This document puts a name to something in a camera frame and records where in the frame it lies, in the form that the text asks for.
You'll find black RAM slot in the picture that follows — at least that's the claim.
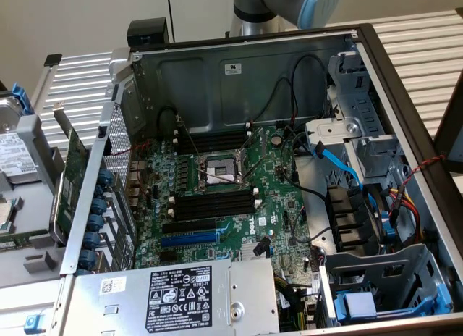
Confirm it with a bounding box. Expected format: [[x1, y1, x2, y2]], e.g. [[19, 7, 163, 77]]
[[173, 133, 252, 148], [170, 186, 260, 203], [174, 128, 252, 143], [169, 193, 260, 210], [175, 138, 252, 155], [167, 199, 261, 217], [173, 122, 251, 138], [168, 205, 262, 223]]

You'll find metal CPU socket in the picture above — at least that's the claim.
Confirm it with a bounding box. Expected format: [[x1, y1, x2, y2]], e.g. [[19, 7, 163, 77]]
[[195, 147, 252, 194]]

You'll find thin metal locking lever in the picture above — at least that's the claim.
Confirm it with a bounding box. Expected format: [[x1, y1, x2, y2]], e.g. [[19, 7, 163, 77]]
[[242, 156, 269, 180], [178, 117, 204, 162]]

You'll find green Dell motherboard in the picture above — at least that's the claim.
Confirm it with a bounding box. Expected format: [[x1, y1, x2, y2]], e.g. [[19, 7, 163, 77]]
[[129, 124, 318, 282]]

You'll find long black expansion slot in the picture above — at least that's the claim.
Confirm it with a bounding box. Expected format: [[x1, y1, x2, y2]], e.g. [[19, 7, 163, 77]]
[[161, 217, 218, 235]]

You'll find blue expansion slot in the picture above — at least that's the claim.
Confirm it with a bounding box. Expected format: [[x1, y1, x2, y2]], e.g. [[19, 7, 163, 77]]
[[160, 230, 222, 248]]

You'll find silver chipset heatsink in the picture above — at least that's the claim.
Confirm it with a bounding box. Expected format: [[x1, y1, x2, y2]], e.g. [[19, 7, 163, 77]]
[[238, 241, 274, 263]]

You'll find grey metal PC case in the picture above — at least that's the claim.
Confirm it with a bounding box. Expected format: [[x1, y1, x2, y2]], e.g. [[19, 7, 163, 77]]
[[59, 22, 463, 336]]

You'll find short black expansion slot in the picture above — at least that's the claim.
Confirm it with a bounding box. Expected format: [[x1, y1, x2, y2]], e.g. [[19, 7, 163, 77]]
[[158, 249, 179, 264]]

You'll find blue card retention clip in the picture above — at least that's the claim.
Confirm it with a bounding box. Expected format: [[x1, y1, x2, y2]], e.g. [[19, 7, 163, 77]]
[[96, 167, 115, 188], [88, 214, 106, 234], [79, 249, 98, 269], [85, 231, 103, 250], [90, 196, 109, 216]]

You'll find black fan shroud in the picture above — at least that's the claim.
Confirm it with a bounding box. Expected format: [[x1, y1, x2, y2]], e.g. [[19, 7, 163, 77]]
[[325, 183, 383, 253]]

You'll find green graphics card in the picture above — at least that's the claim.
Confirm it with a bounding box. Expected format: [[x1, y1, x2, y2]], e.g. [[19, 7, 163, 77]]
[[48, 102, 90, 248]]

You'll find black box behind case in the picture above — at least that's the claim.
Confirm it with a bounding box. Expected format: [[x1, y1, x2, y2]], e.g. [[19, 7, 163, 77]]
[[126, 18, 170, 50]]

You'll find grey metal disk bay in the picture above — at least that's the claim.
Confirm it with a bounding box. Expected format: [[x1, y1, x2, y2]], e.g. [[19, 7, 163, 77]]
[[320, 243, 455, 328]]

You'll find silver power supply unit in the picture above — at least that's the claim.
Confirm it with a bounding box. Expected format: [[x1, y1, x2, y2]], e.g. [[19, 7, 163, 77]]
[[61, 258, 281, 336]]

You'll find blue disk tray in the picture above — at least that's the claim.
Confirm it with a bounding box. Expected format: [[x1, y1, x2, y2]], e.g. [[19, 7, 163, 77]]
[[334, 283, 453, 324]]

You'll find grey parts rack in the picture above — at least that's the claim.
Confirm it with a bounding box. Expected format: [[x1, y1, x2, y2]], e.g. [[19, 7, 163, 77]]
[[0, 113, 68, 290]]

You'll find silver hard disk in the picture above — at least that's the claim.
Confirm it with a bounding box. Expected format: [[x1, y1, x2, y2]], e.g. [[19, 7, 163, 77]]
[[0, 98, 39, 185]]

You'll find silver CPU chip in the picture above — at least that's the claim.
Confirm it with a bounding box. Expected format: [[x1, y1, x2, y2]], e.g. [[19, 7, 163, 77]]
[[0, 198, 25, 239]]

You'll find small blue latch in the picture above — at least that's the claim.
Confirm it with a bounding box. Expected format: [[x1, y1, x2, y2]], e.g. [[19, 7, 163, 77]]
[[23, 314, 42, 334]]

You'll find short thick black wire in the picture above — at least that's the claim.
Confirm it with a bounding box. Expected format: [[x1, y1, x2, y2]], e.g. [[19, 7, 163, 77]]
[[157, 106, 182, 135]]

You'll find black looped wire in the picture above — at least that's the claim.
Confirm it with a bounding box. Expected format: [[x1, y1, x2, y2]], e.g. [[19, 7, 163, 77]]
[[290, 54, 332, 129]]

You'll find blue SATA wire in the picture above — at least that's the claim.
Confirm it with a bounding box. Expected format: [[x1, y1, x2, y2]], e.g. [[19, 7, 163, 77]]
[[314, 140, 365, 190]]

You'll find silver metal bracket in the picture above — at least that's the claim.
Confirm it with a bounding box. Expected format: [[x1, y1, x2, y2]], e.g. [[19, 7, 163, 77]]
[[305, 118, 362, 141]]

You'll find thin red wire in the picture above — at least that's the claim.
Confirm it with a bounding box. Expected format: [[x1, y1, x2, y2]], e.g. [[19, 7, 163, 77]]
[[108, 139, 152, 157]]

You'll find thick black camera cable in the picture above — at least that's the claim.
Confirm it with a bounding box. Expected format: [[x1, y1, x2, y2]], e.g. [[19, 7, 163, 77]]
[[164, 0, 177, 44]]

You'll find red yellow power wire bundle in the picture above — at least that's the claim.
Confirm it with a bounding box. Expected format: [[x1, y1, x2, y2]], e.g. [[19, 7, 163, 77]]
[[386, 185, 426, 245]]

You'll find red black twisted wire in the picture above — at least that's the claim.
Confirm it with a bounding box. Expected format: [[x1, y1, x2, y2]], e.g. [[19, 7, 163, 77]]
[[388, 154, 448, 214]]

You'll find blue disk bracket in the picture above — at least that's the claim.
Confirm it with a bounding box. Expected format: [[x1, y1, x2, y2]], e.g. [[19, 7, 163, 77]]
[[11, 83, 35, 116]]

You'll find dark brown post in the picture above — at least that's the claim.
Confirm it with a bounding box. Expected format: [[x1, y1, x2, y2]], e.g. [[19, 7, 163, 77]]
[[433, 70, 463, 174]]

